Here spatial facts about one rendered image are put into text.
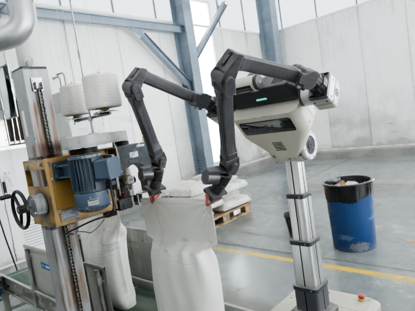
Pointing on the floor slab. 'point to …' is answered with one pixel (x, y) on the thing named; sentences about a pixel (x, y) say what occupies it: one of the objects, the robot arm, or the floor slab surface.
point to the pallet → (223, 218)
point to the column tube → (20, 87)
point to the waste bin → (351, 213)
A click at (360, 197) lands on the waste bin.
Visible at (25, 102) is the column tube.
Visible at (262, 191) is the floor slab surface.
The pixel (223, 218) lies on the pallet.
